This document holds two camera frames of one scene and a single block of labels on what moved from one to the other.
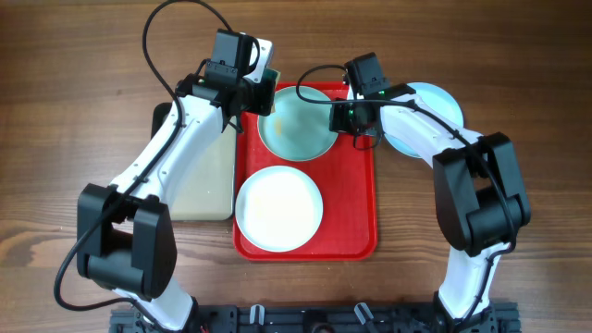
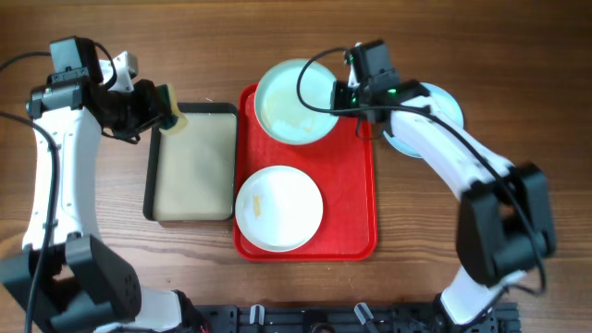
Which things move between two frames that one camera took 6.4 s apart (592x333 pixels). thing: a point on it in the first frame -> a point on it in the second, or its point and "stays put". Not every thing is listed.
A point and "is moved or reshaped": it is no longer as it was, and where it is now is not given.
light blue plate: x=440 y=101 stays put
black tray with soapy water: x=207 y=191 stays put
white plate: x=278 y=209 stays put
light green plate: x=297 y=130 is moved or reshaped
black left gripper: x=261 y=99 -> x=151 y=104
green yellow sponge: x=277 y=77 -> x=166 y=105
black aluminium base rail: x=322 y=318 stays put
